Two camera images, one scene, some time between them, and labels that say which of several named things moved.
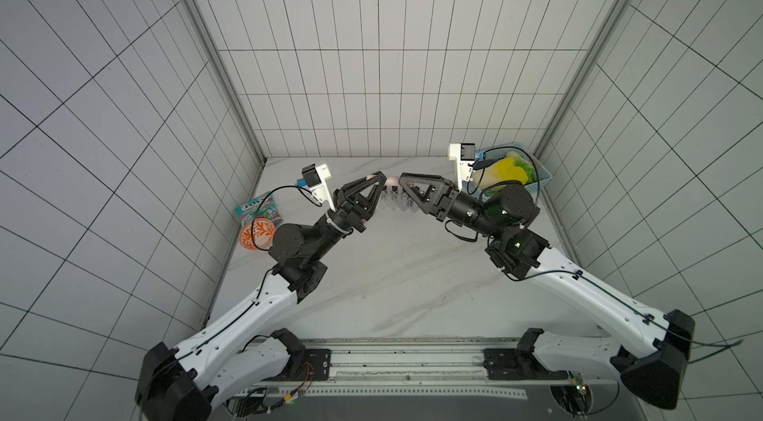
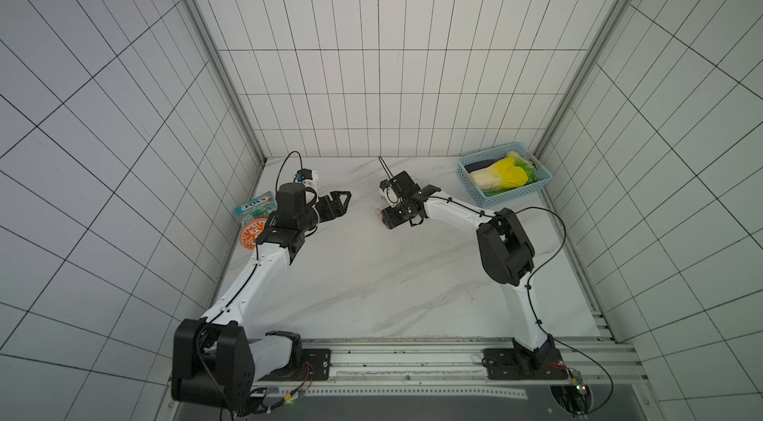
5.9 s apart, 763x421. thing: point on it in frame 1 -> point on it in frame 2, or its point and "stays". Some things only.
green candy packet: (263, 208) stays
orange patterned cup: (257, 234) stays
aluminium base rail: (455, 369) stays
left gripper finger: (353, 188) -> (340, 207)
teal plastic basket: (508, 163) stays
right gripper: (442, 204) -> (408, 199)
